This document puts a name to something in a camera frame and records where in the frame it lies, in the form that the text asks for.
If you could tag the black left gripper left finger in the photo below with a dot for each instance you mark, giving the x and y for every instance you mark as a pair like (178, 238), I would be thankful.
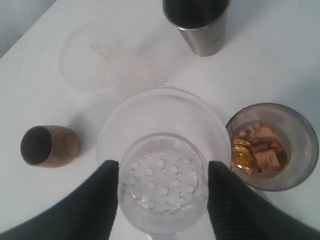
(88, 213)

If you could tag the brown wooden cup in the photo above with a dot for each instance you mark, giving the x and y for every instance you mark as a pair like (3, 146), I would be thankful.
(49, 146)

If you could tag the wooden cubes and gold coins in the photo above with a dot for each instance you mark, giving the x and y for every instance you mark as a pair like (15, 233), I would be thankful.
(257, 149)

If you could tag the clear strainer lid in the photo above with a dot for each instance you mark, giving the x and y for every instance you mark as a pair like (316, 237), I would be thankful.
(163, 140)

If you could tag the translucent frosted plastic cup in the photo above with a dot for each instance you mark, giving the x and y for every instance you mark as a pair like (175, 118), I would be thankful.
(99, 58)

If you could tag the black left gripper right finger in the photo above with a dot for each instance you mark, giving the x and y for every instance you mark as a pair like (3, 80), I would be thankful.
(238, 213)

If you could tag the stainless steel cup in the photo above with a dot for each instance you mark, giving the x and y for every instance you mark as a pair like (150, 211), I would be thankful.
(202, 23)

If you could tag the clear graduated shaker cup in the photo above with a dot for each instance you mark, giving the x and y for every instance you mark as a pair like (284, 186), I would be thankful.
(297, 135)

